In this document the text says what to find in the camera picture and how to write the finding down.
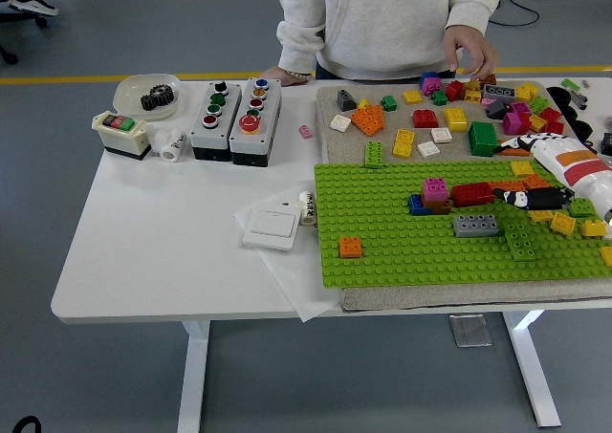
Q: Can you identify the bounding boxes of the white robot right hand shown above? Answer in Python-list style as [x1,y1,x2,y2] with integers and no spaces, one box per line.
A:
[491,134,612,214]

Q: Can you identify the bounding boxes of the person's right hand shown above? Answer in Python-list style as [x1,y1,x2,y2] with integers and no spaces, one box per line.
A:
[260,66,312,88]

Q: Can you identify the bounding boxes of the person's left hand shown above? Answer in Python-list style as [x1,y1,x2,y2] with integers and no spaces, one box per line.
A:
[442,25,501,78]

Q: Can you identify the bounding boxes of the large dark green brick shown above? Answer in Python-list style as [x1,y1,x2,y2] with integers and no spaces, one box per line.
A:
[467,120,499,157]

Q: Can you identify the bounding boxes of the red long brick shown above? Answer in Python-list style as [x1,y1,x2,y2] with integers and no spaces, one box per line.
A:
[448,182,496,208]

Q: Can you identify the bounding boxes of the green studded baseplate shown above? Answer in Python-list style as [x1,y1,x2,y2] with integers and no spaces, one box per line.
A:
[313,158,612,289]

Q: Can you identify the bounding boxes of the lime green square plate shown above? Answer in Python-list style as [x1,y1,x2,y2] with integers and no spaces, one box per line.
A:
[566,196,597,219]

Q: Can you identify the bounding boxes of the grey emergency-stop control box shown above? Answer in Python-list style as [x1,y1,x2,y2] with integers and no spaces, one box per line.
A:
[229,77,283,168]

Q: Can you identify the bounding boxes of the dark grey long brick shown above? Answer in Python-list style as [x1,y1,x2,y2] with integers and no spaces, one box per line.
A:
[483,83,517,100]

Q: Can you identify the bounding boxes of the large yellow brick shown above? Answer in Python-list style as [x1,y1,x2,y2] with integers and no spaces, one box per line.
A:
[442,106,469,133]

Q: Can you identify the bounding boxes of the large magenta brick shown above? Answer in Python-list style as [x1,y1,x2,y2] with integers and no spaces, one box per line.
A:
[501,112,530,136]

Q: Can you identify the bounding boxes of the red square brick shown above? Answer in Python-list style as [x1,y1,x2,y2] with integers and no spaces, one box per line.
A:
[412,109,440,129]

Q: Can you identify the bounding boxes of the orange wedge brick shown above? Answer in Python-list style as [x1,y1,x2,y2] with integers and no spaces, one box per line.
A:
[350,103,387,136]

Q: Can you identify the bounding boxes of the grey-brown mat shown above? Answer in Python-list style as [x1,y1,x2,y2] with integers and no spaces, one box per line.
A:
[315,81,612,313]

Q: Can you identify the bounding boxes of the lime green long plate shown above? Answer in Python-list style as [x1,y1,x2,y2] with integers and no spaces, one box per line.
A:
[504,222,539,262]

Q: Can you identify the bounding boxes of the person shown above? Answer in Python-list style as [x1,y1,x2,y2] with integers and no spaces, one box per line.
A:
[260,0,509,88]

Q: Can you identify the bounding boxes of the grey four-button control box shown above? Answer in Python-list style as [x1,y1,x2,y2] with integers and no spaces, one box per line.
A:
[189,81,243,162]

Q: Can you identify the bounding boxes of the yellow long brick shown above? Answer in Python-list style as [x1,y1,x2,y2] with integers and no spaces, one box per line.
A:
[391,128,416,160]

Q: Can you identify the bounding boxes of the large white labelled tube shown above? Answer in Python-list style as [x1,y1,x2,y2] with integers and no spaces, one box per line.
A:
[160,130,188,162]

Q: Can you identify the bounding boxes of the small white labelled tube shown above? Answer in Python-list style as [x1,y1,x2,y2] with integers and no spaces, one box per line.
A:
[298,190,318,227]

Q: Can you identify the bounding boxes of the white pipe fitting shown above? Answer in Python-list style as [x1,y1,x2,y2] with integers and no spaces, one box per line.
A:
[146,127,168,158]

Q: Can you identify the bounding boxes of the white plastic bowl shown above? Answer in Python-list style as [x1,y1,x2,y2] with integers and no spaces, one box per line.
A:
[113,73,184,121]

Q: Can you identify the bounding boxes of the orange square brick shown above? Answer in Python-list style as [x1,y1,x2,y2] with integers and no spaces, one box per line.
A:
[339,236,363,260]

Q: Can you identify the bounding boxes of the clear floor plate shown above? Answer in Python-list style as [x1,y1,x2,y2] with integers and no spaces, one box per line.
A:
[448,313,493,349]

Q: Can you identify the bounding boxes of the white paper sheet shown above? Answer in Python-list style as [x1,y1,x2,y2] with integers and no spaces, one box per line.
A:
[232,188,345,324]

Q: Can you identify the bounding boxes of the white table leg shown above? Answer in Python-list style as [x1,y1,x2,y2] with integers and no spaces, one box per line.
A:
[177,320,211,433]
[501,310,563,429]

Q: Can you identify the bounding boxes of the black white sneaker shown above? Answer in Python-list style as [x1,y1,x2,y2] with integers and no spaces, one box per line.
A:
[8,0,58,17]

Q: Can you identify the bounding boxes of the black floor cable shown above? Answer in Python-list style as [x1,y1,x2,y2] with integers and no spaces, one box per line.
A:
[487,0,612,27]

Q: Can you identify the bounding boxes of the white wall switch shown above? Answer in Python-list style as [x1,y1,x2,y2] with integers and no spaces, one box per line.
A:
[242,201,300,252]

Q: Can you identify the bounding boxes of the beige red-green switch box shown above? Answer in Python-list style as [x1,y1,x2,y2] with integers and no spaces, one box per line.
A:
[91,110,152,162]

